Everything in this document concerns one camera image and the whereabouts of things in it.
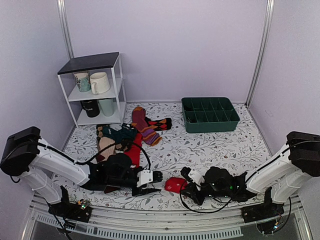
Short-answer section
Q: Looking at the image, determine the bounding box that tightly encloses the brown striped sock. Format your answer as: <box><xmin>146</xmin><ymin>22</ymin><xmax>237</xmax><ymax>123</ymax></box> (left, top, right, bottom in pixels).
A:
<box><xmin>104</xmin><ymin>185</ymin><xmax>121</xmax><ymax>194</ymax></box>

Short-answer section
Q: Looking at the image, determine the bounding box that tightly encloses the aluminium front rail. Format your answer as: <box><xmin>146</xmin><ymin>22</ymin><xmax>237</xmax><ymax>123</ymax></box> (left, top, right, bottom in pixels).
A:
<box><xmin>20</xmin><ymin>195</ymin><xmax>315</xmax><ymax>240</ymax></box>

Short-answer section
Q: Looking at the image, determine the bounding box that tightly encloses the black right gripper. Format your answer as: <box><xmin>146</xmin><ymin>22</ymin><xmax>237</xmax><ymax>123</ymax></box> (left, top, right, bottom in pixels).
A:
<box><xmin>180</xmin><ymin>182</ymin><xmax>231</xmax><ymax>207</ymax></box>

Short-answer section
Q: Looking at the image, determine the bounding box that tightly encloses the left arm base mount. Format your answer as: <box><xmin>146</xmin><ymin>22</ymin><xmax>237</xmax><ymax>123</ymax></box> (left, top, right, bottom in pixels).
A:
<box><xmin>48</xmin><ymin>186</ymin><xmax>93</xmax><ymax>223</ymax></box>

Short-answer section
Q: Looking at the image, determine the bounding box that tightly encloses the cream white mug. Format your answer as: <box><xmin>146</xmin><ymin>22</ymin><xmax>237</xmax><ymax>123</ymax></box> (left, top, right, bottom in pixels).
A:
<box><xmin>89</xmin><ymin>72</ymin><xmax>110</xmax><ymax>95</ymax></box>

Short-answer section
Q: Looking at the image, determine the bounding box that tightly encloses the mint green mug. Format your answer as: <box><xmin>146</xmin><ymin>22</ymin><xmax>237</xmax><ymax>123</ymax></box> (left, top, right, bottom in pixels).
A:
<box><xmin>98</xmin><ymin>98</ymin><xmax>114</xmax><ymax>117</ymax></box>

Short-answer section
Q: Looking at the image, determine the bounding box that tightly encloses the single red sock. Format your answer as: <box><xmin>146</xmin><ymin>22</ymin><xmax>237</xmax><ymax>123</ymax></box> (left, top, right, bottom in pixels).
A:
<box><xmin>124</xmin><ymin>133</ymin><xmax>143</xmax><ymax>168</ymax></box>

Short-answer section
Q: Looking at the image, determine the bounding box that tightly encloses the maroon purple striped sock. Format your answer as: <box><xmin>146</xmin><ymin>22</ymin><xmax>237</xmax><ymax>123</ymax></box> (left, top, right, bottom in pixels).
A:
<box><xmin>131</xmin><ymin>106</ymin><xmax>162</xmax><ymax>146</ymax></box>

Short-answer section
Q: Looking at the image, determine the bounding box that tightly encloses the dark teal sock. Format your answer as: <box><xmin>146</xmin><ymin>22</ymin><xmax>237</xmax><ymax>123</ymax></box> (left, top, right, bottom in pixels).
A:
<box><xmin>102</xmin><ymin>123</ymin><xmax>138</xmax><ymax>144</ymax></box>

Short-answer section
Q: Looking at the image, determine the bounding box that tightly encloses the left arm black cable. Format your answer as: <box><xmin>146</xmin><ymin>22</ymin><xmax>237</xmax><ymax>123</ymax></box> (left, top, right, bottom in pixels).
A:
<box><xmin>9</xmin><ymin>141</ymin><xmax>152</xmax><ymax>183</ymax></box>

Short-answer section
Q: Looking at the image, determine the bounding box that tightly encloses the teal patterned mug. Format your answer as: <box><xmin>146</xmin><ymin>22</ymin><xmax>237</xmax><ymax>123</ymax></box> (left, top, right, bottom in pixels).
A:
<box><xmin>73</xmin><ymin>71</ymin><xmax>91</xmax><ymax>93</ymax></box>

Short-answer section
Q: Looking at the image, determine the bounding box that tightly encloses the corner metal post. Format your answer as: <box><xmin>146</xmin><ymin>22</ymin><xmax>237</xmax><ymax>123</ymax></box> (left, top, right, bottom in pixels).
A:
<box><xmin>56</xmin><ymin>0</ymin><xmax>74</xmax><ymax>59</ymax></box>
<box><xmin>245</xmin><ymin>0</ymin><xmax>275</xmax><ymax>109</ymax></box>

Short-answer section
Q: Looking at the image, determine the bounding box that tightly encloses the red sock pair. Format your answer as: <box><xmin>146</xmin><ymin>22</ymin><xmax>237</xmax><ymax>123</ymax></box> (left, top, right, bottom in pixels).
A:
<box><xmin>164</xmin><ymin>177</ymin><xmax>188</xmax><ymax>194</ymax></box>

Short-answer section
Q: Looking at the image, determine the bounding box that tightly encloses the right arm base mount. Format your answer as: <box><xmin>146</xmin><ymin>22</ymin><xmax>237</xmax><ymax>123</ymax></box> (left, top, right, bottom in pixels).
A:
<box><xmin>241</xmin><ymin>187</ymin><xmax>292</xmax><ymax>236</ymax></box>

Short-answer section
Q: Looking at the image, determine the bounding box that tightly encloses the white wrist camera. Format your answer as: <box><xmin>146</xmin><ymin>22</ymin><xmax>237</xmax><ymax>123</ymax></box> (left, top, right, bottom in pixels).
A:
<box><xmin>136</xmin><ymin>169</ymin><xmax>154</xmax><ymax>187</ymax></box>
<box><xmin>180</xmin><ymin>167</ymin><xmax>205</xmax><ymax>186</ymax></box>

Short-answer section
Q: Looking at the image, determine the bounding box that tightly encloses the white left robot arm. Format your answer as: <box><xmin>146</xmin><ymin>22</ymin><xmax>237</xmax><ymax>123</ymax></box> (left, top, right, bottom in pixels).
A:
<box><xmin>0</xmin><ymin>126</ymin><xmax>163</xmax><ymax>217</ymax></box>

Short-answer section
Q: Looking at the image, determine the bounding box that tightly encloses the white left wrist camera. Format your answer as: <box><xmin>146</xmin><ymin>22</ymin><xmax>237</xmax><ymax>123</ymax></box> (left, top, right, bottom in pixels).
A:
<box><xmin>136</xmin><ymin>169</ymin><xmax>154</xmax><ymax>187</ymax></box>

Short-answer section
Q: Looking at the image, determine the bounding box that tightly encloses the green divided organizer tray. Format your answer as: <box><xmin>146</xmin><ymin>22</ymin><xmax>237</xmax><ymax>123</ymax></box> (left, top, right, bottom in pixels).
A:
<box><xmin>181</xmin><ymin>97</ymin><xmax>240</xmax><ymax>134</ymax></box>

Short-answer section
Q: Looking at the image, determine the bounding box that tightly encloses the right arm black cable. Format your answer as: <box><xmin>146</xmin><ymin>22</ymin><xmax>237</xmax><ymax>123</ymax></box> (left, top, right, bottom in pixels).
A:
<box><xmin>178</xmin><ymin>184</ymin><xmax>233</xmax><ymax>215</ymax></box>

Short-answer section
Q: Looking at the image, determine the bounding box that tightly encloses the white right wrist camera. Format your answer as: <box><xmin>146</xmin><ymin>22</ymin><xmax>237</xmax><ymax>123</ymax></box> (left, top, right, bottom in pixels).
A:
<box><xmin>180</xmin><ymin>167</ymin><xmax>205</xmax><ymax>186</ymax></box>

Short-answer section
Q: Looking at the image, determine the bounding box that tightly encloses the right corner metal post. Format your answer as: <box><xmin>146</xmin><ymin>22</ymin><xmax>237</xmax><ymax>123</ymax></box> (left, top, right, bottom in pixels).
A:
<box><xmin>245</xmin><ymin>0</ymin><xmax>275</xmax><ymax>109</ymax></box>

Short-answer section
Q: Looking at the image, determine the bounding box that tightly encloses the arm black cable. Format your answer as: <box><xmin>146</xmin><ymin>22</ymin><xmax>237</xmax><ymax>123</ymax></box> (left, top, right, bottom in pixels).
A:
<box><xmin>178</xmin><ymin>184</ymin><xmax>233</xmax><ymax>215</ymax></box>
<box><xmin>9</xmin><ymin>141</ymin><xmax>152</xmax><ymax>183</ymax></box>

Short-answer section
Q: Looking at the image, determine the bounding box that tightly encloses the floral white table mat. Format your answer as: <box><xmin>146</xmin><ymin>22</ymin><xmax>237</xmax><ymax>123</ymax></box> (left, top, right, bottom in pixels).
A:
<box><xmin>52</xmin><ymin>102</ymin><xmax>270</xmax><ymax>212</ymax></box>

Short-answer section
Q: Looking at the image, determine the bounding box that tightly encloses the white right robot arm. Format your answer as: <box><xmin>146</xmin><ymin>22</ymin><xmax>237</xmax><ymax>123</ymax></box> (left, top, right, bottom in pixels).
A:
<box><xmin>179</xmin><ymin>131</ymin><xmax>320</xmax><ymax>218</ymax></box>

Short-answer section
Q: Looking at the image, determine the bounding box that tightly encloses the white shelf black top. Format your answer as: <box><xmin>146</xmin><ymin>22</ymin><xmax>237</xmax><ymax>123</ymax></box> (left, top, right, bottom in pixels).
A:
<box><xmin>57</xmin><ymin>52</ymin><xmax>127</xmax><ymax>128</ymax></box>

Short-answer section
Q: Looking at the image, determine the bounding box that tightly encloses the left corner metal post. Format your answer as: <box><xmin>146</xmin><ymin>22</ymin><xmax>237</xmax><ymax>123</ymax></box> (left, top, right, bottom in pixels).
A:
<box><xmin>56</xmin><ymin>0</ymin><xmax>74</xmax><ymax>59</ymax></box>

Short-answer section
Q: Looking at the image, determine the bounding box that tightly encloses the black orange argyle sock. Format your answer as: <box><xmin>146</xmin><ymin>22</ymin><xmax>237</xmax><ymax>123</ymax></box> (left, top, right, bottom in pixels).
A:
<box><xmin>144</xmin><ymin>117</ymin><xmax>172</xmax><ymax>131</ymax></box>

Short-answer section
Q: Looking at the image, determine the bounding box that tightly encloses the black mug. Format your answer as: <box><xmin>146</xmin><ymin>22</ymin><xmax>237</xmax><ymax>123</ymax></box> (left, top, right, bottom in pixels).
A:
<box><xmin>80</xmin><ymin>99</ymin><xmax>100</xmax><ymax>118</ymax></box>

